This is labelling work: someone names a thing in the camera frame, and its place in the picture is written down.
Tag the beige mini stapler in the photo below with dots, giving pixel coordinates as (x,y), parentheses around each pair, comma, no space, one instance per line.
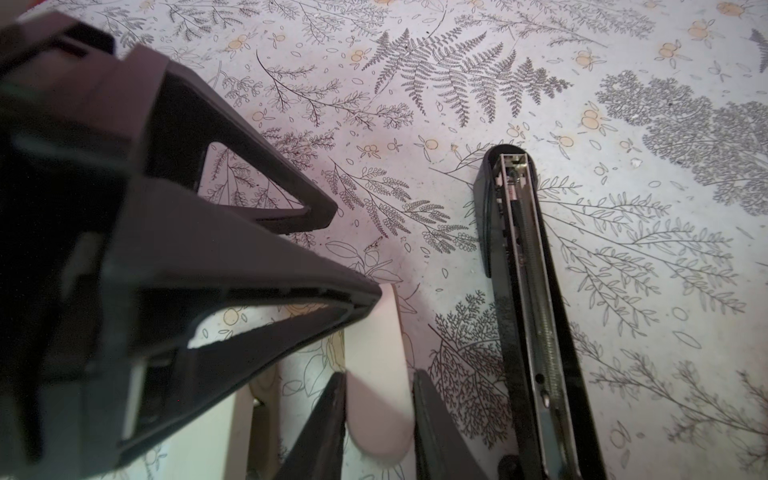
(236,439)
(380,416)

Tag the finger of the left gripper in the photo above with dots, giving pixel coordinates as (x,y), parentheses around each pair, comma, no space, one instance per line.
(171,259)
(189,115)

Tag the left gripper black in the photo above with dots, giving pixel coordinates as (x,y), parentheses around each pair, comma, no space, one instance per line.
(82,132)

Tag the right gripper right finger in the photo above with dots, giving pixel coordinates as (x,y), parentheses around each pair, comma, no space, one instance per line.
(441,452)

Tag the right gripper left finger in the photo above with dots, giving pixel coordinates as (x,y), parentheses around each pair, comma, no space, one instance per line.
(318,451)

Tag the black stapler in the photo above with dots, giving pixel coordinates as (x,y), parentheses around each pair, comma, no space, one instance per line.
(552,417)

